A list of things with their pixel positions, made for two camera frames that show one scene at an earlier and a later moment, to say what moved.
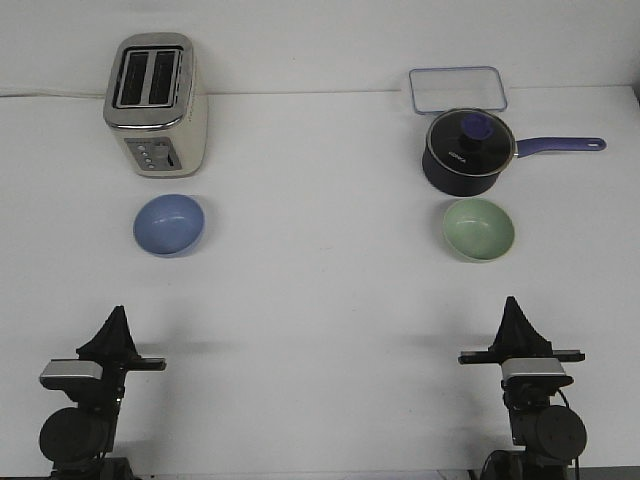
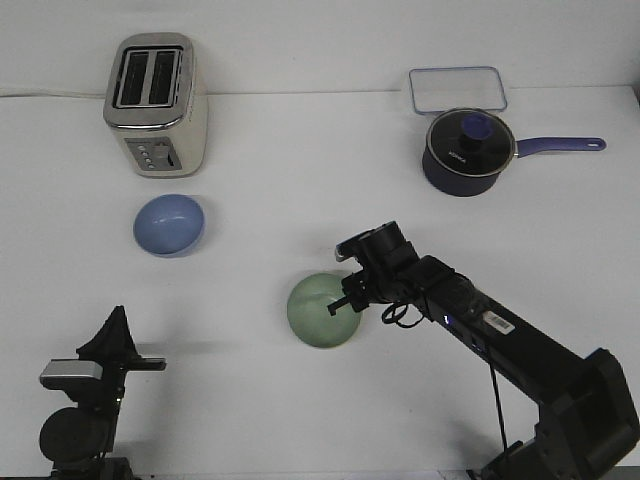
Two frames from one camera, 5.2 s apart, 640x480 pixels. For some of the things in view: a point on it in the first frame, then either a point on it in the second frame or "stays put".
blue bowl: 169,225 stays put
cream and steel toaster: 151,104 stays put
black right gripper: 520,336 → 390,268
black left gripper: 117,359 stays put
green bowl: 478,230 → 310,315
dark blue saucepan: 459,165 stays put
